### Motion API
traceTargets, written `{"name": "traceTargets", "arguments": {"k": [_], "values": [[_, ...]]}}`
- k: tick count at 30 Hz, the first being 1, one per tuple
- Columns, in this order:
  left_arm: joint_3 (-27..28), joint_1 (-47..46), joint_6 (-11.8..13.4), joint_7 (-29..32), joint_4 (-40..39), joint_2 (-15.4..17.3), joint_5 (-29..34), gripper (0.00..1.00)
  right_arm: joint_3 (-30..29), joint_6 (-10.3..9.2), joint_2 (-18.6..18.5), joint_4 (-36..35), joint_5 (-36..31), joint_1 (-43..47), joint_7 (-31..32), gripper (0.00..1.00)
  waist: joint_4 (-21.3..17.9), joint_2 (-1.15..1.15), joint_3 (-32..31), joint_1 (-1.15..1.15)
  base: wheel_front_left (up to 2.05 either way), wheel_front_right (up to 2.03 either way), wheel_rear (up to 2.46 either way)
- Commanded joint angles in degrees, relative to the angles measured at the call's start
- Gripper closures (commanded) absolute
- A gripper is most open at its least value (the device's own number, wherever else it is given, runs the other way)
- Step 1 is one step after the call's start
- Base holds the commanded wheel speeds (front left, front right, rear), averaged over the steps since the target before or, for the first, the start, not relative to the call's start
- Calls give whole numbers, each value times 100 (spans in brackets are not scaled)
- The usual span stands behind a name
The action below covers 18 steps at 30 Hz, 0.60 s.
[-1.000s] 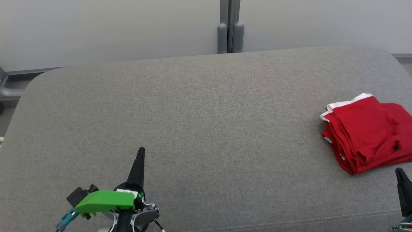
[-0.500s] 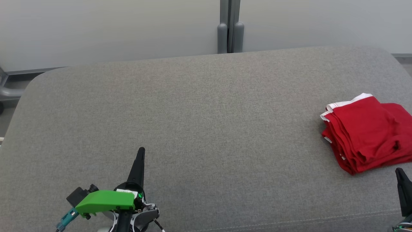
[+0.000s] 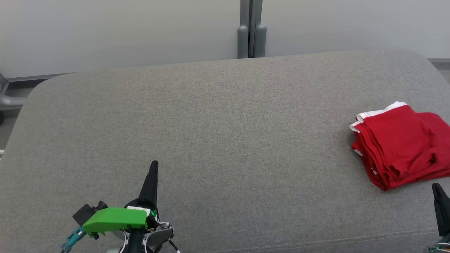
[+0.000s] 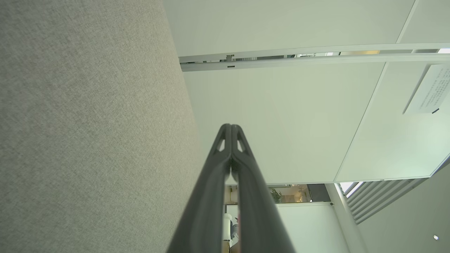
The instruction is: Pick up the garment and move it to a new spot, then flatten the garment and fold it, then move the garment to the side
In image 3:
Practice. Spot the red white-striped shorts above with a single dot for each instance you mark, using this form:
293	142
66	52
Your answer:
390	140

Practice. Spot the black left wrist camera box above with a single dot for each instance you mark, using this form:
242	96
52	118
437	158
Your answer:
84	212

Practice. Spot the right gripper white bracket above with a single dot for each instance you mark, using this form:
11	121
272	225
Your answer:
443	246

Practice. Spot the left gripper green bracket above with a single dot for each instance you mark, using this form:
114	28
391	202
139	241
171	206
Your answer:
116	218

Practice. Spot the grey partition base rail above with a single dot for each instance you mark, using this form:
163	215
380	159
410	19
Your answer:
35	78
441	62

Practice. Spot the grey metal partition foot frame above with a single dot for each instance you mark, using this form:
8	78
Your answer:
10	102

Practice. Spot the red white sports shirt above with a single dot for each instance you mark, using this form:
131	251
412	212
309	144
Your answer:
439	123

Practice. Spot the grey fabric sofa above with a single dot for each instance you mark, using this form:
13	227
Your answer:
228	140

